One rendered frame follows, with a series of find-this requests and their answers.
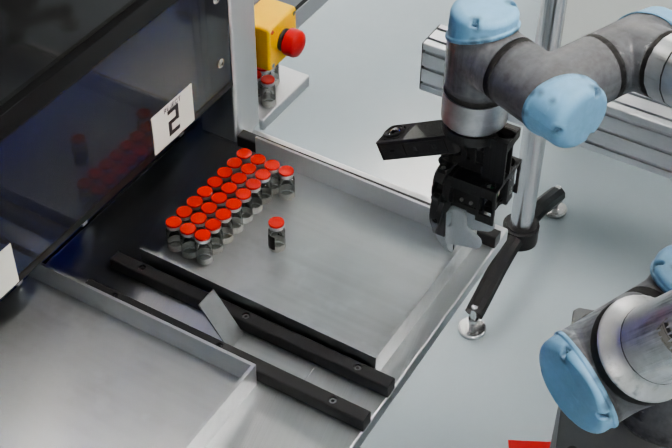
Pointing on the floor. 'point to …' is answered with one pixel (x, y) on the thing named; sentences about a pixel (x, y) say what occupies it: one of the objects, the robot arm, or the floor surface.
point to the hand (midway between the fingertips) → (446, 240)
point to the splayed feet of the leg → (472, 328)
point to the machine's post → (242, 101)
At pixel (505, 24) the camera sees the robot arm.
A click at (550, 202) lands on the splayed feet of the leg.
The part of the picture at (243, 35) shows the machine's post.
